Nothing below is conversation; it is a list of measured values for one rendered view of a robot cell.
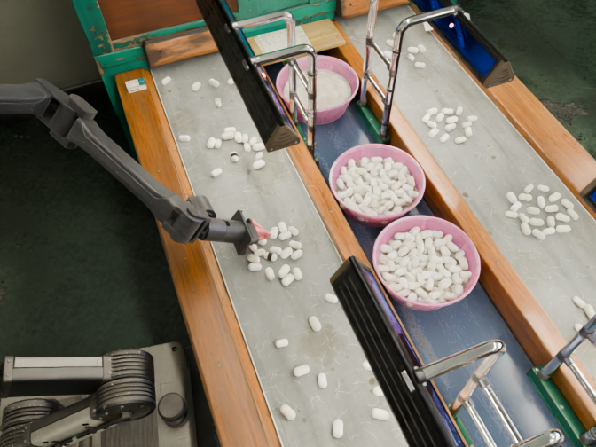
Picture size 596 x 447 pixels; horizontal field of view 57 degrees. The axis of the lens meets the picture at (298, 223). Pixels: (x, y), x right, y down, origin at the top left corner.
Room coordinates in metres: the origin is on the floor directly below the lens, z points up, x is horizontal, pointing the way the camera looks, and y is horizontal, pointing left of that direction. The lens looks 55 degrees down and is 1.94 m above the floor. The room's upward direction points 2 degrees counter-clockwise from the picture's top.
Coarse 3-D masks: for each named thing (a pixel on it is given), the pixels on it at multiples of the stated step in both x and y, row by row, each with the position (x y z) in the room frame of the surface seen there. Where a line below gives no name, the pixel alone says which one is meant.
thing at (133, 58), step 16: (304, 16) 1.70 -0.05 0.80; (320, 16) 1.72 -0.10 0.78; (336, 16) 1.78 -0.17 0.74; (256, 32) 1.64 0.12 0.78; (128, 48) 1.50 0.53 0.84; (144, 48) 1.51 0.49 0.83; (112, 64) 1.47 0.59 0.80; (128, 64) 1.49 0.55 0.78; (144, 64) 1.50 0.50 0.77; (112, 80) 1.47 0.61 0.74; (112, 96) 1.46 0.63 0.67; (128, 128) 1.49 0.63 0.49
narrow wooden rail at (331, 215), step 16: (304, 144) 1.12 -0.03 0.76; (304, 160) 1.06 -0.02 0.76; (304, 176) 0.99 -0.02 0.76; (320, 176) 0.99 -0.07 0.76; (320, 192) 0.93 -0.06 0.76; (320, 208) 0.88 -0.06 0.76; (336, 208) 0.88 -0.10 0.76; (336, 224) 0.83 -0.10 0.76; (336, 240) 0.78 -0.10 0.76; (352, 240) 0.77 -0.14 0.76; (400, 320) 0.55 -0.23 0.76; (416, 352) 0.47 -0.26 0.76
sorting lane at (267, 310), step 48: (192, 96) 1.37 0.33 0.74; (192, 144) 1.16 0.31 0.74; (240, 144) 1.15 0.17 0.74; (240, 192) 0.96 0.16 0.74; (288, 192) 0.96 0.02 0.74; (288, 240) 0.80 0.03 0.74; (240, 288) 0.66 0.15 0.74; (288, 288) 0.65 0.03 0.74; (288, 336) 0.53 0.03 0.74; (336, 336) 0.52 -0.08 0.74; (288, 384) 0.41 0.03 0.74; (336, 384) 0.41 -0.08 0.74; (288, 432) 0.31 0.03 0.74; (384, 432) 0.30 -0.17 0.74
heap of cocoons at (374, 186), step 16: (352, 160) 1.07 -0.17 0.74; (368, 160) 1.08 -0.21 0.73; (384, 160) 1.08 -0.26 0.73; (352, 176) 1.01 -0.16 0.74; (368, 176) 1.00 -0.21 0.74; (384, 176) 1.00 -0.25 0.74; (400, 176) 1.00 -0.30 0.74; (336, 192) 0.96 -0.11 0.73; (352, 192) 0.95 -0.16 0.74; (368, 192) 0.95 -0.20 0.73; (384, 192) 0.95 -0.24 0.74; (400, 192) 0.94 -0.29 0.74; (416, 192) 0.94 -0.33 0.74; (368, 208) 0.89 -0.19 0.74; (384, 208) 0.89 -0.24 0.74; (400, 208) 0.89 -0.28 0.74
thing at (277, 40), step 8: (272, 32) 1.64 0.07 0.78; (280, 32) 1.64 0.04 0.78; (296, 32) 1.64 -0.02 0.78; (256, 40) 1.60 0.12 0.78; (264, 40) 1.60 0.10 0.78; (272, 40) 1.60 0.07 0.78; (280, 40) 1.60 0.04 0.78; (296, 40) 1.59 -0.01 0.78; (304, 40) 1.59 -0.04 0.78; (264, 48) 1.56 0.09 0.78; (272, 48) 1.55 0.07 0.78; (280, 48) 1.55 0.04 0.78
